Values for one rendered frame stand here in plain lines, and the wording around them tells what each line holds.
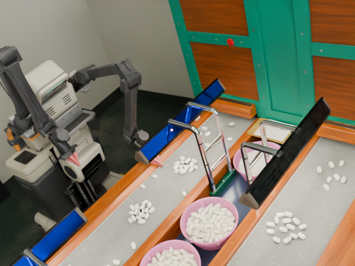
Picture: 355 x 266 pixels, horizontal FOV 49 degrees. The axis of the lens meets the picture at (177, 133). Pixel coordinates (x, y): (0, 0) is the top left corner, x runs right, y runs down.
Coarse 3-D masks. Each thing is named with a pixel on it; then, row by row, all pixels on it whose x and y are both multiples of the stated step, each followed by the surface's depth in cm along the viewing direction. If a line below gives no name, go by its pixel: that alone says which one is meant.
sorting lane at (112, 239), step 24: (240, 120) 233; (192, 144) 227; (216, 144) 221; (168, 168) 215; (144, 192) 205; (168, 192) 201; (120, 216) 196; (96, 240) 188; (120, 240) 184; (144, 240) 180; (72, 264) 180; (96, 264) 176; (120, 264) 173
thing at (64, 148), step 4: (64, 140) 191; (60, 144) 189; (64, 144) 190; (68, 144) 192; (76, 144) 193; (60, 148) 190; (64, 148) 190; (68, 148) 191; (72, 148) 192; (60, 152) 191; (64, 152) 190; (60, 156) 190
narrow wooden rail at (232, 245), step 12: (312, 144) 198; (300, 156) 193; (288, 180) 186; (276, 192) 179; (264, 204) 176; (252, 216) 172; (240, 228) 169; (252, 228) 169; (228, 240) 166; (240, 240) 164; (228, 252) 161; (216, 264) 158
